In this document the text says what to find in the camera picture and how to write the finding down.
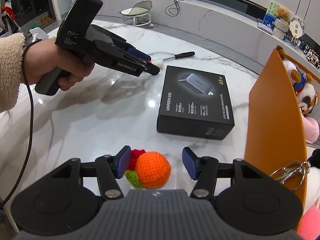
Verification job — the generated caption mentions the orange crochet carrot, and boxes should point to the orange crochet carrot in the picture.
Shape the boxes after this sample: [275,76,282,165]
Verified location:
[125,149,171,189]

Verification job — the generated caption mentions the white black plush toy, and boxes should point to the white black plush toy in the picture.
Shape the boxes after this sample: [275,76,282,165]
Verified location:
[269,148,320,213]

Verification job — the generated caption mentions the pink foam pad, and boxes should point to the pink foam pad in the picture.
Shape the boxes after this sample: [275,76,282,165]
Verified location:
[298,206,320,240]

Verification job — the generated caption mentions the brown sailor plush dog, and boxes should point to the brown sailor plush dog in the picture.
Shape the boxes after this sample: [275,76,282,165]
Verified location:
[276,45,318,116]

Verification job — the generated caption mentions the white red glue bottle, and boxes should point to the white red glue bottle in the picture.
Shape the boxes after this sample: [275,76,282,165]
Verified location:
[148,59,164,69]

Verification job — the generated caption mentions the cream fleece sleeve forearm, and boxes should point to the cream fleece sleeve forearm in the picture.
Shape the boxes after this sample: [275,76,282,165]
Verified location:
[0,33,25,113]

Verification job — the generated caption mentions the person's left hand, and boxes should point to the person's left hand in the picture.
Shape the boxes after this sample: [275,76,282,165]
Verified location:
[23,38,95,91]

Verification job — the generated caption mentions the small white stool chair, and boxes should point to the small white stool chair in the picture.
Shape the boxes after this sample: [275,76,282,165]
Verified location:
[120,1,153,28]

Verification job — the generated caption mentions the black charger box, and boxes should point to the black charger box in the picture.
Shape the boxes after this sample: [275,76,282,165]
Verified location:
[157,66,235,140]

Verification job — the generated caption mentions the white phone stand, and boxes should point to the white phone stand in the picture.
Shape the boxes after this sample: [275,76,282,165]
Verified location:
[29,27,49,43]

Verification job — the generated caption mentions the orange storage box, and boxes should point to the orange storage box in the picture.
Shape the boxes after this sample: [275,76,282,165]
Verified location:
[242,48,307,236]

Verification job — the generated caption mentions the white marble tv console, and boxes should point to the white marble tv console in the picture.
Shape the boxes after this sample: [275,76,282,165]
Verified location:
[98,0,319,76]

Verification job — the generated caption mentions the small brown teddy bear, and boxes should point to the small brown teddy bear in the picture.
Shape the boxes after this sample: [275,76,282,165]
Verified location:
[274,6,290,24]

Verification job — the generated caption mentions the round white paper fan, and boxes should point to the round white paper fan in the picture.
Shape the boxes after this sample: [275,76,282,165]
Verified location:
[289,20,303,44]

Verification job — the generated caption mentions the black white patterned items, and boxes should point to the black white patterned items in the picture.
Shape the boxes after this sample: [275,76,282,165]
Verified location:
[300,41,320,69]

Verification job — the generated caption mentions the black handle screwdriver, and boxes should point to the black handle screwdriver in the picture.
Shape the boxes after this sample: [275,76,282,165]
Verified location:
[163,51,195,61]

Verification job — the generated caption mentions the black cable loop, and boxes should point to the black cable loop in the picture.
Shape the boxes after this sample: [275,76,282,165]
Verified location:
[164,0,181,18]

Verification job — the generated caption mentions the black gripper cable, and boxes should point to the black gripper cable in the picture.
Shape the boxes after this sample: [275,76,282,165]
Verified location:
[0,42,36,210]

